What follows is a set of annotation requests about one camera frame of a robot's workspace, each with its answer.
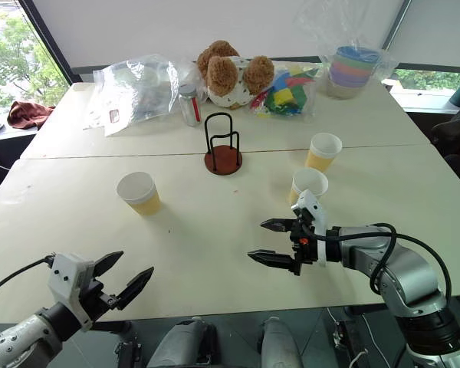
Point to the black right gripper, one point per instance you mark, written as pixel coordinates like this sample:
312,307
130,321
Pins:
303,249

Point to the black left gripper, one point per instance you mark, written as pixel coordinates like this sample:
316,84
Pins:
96,301

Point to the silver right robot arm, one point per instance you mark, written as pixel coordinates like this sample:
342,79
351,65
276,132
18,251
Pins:
406,272

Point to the white yellow paper cup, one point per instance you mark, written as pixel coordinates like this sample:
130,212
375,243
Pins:
308,184
324,151
140,193

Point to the dark rounded grey shape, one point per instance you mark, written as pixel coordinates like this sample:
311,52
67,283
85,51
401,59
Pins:
280,345
184,345

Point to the bag of coloured blocks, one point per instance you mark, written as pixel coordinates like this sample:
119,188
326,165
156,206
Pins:
283,96

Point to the glass jar with silver lid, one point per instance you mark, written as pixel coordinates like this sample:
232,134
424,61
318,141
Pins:
189,105

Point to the brown white teddy bear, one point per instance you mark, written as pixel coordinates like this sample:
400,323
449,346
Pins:
230,80

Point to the stack of coloured bowls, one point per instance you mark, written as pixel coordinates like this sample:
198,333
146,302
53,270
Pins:
350,73

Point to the reddish brown cloth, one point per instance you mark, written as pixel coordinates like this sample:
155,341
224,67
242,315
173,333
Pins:
28,113

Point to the large clear plastic bag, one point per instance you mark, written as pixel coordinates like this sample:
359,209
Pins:
383,65

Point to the black chair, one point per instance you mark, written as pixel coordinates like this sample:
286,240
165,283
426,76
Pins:
458,134

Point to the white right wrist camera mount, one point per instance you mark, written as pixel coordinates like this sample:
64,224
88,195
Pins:
313,207

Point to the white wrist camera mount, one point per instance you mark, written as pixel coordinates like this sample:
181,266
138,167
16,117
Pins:
67,276
313,207

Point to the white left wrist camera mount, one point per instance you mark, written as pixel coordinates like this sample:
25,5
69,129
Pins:
67,276

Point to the black window frame post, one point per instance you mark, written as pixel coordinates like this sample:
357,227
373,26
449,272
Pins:
50,42

